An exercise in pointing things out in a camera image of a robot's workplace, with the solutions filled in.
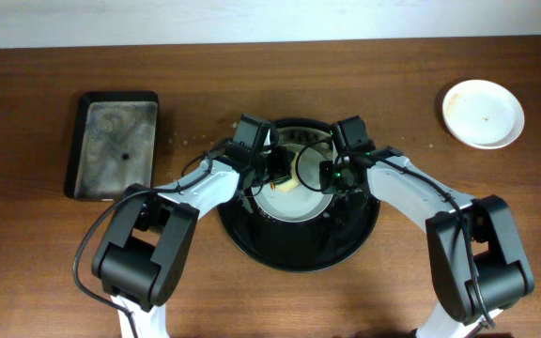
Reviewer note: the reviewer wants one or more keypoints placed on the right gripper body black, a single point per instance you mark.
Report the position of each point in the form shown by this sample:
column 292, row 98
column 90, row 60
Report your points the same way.
column 328, row 176

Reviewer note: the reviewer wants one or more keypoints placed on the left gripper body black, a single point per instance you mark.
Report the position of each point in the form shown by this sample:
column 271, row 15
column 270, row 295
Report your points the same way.
column 279, row 166

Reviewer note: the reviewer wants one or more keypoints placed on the black rectangular soapy water tray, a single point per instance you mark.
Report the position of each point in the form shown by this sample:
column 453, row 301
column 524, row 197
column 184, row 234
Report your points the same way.
column 113, row 144

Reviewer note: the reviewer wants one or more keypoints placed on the black round tray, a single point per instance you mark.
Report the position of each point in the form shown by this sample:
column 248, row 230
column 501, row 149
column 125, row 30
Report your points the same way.
column 328, row 239

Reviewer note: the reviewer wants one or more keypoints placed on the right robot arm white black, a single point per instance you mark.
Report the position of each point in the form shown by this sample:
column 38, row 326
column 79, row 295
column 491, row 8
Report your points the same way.
column 478, row 264

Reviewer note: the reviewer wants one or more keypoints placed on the green and yellow sponge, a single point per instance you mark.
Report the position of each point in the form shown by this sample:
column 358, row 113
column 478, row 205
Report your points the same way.
column 283, row 178

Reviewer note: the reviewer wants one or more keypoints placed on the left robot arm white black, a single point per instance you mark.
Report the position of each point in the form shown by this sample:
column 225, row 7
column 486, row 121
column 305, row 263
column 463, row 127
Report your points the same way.
column 144, row 249

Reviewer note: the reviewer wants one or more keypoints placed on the light blue plate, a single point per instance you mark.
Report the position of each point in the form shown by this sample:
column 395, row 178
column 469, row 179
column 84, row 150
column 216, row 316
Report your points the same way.
column 299, row 204

